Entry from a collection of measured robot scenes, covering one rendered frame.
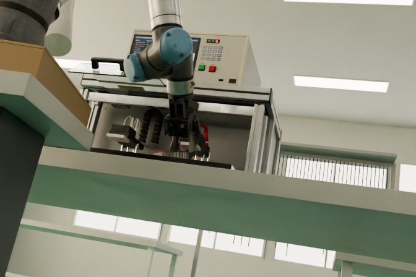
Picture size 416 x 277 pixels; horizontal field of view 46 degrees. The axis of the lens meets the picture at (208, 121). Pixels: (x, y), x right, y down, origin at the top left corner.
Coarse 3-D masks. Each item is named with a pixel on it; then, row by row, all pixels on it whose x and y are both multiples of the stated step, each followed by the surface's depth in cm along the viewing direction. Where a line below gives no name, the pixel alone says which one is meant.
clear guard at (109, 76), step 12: (72, 72) 147; (84, 72) 146; (96, 72) 145; (108, 72) 145; (120, 72) 145; (108, 84) 167; (120, 84) 165; (132, 84) 163; (144, 84) 161; (156, 84) 159; (144, 96) 173; (156, 96) 171
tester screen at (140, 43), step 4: (136, 36) 181; (140, 36) 180; (144, 36) 180; (148, 36) 180; (136, 40) 180; (140, 40) 180; (144, 40) 180; (148, 40) 179; (152, 40) 179; (192, 40) 175; (196, 40) 175; (136, 44) 180; (140, 44) 179; (144, 44) 179; (148, 44) 179; (196, 44) 174; (132, 48) 179; (136, 48) 179; (140, 48) 179; (144, 48) 178; (196, 48) 174; (132, 52) 179; (136, 52) 179
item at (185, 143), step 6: (180, 138) 154; (186, 138) 154; (204, 138) 157; (180, 144) 151; (186, 144) 151; (198, 144) 152; (204, 144) 158; (186, 150) 161; (198, 150) 154; (204, 150) 157; (198, 156) 166; (204, 156) 161
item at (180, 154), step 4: (156, 152) 144; (160, 152) 142; (164, 152) 142; (168, 152) 142; (172, 152) 142; (176, 152) 142; (180, 152) 142; (184, 152) 143; (172, 156) 141; (176, 156) 141; (180, 156) 142; (184, 156) 143; (188, 156) 145
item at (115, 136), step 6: (114, 126) 161; (120, 126) 160; (126, 126) 160; (114, 132) 160; (120, 132) 159; (126, 132) 159; (132, 132) 162; (114, 138) 159; (126, 138) 158; (132, 138) 162; (120, 144) 169; (126, 144) 168; (132, 144) 166; (126, 150) 168; (132, 150) 167
